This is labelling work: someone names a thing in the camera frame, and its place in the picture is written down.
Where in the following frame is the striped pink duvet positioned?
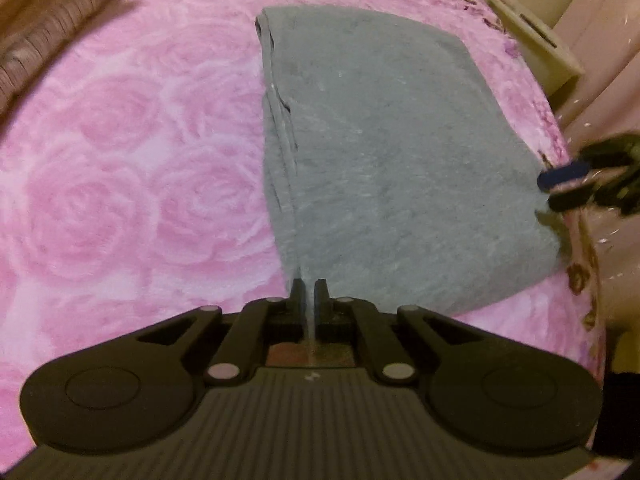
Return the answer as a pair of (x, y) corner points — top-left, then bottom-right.
(0, 0), (166, 126)

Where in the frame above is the pink rose blanket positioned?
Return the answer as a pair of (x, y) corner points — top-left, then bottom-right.
(0, 0), (608, 466)

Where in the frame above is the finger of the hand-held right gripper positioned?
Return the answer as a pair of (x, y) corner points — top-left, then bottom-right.
(537, 133), (640, 192)
(547, 165), (640, 217)

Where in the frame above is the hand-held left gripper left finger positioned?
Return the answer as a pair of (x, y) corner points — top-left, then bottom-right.
(137, 278), (307, 386)

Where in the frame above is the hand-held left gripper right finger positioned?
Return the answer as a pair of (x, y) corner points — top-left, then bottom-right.
(314, 278), (481, 386)

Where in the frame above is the pink sheer curtain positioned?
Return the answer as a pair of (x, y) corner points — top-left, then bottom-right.
(550, 0), (640, 376)

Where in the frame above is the grey sweater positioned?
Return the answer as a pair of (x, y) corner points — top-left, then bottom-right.
(255, 5), (561, 356)

